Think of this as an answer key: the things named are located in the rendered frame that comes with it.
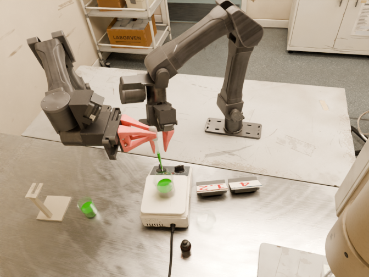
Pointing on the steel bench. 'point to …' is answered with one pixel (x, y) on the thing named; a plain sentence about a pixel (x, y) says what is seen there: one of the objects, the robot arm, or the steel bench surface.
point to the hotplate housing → (175, 220)
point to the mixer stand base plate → (290, 262)
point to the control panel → (172, 170)
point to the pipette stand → (49, 205)
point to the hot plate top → (148, 208)
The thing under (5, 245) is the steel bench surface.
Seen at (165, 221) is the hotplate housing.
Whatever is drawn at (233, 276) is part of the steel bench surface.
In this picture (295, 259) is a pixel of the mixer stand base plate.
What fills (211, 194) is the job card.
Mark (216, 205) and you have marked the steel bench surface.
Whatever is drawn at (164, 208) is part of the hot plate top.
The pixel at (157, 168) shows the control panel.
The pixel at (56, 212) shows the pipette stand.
